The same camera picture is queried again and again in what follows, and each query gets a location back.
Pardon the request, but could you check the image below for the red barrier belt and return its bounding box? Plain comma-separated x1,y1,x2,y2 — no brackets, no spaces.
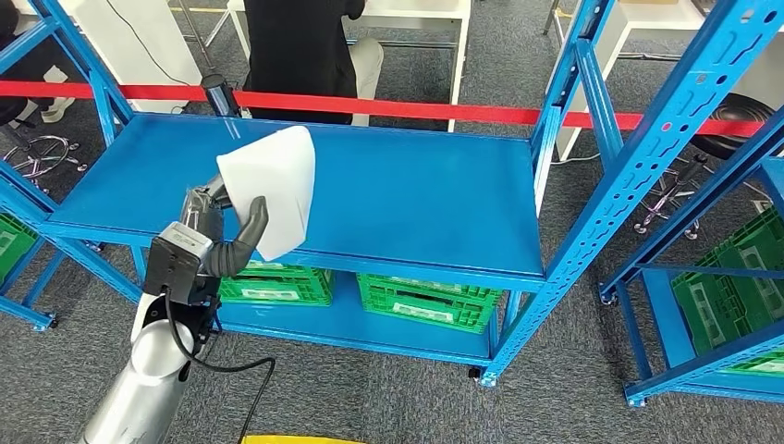
0,80,764,139

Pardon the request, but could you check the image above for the black barrier post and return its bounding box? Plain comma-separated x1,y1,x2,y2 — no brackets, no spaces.
200,73,241,118

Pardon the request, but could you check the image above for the black left wrist camera cable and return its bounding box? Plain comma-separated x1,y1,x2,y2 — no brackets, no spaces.
164,288,276,444

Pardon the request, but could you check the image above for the white plastic part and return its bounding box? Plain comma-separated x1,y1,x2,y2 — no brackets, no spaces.
215,125,318,263

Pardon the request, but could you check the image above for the white desk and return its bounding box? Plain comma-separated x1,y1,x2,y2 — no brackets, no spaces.
227,0,472,133
8,0,203,115
544,0,784,162

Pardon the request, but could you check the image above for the person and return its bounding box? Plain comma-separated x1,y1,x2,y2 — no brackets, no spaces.
0,0,76,127
241,0,386,127

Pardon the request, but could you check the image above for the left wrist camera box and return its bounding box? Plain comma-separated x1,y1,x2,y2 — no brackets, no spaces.
142,221,222,306

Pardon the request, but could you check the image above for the blue metal shelf rack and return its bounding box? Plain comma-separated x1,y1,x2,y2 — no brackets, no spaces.
0,211,68,335
0,0,782,389
600,119,784,409

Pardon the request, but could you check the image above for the thin black cable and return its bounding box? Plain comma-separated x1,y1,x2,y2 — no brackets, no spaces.
104,0,191,87

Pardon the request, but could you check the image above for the yellow floor tape square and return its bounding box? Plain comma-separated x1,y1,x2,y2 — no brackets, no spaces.
241,435,369,444

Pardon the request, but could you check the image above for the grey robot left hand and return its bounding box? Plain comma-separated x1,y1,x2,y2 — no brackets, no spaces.
180,174,271,280

